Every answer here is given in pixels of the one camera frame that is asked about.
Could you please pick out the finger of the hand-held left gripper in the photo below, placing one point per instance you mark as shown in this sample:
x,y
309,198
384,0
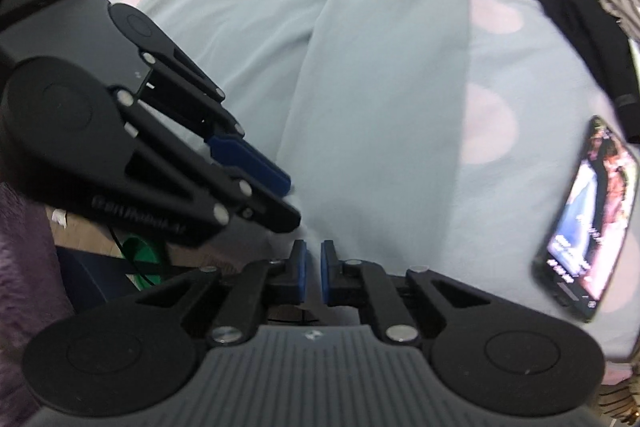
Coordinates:
x,y
250,159
260,207

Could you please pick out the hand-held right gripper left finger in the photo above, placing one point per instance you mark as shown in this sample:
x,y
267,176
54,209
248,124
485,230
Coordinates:
x,y
300,267

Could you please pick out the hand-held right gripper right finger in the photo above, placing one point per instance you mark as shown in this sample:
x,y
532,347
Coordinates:
x,y
327,272

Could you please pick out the pale grey long-sleeve shirt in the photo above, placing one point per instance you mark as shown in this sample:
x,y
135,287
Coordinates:
x,y
375,107

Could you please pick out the green slipper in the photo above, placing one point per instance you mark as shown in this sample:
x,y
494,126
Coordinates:
x,y
140,252

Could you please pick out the purple fleece robe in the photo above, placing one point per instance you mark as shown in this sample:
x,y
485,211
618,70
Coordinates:
x,y
25,307

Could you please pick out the smartphone with lit screen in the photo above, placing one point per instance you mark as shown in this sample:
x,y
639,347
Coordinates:
x,y
585,232

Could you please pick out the grey pink-dotted bedsheet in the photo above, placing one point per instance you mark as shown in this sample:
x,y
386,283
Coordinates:
x,y
525,82

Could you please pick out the brown striped cloth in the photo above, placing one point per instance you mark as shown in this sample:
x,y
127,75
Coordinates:
x,y
620,402

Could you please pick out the black garment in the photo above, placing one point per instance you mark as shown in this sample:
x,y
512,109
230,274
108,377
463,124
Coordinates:
x,y
575,7

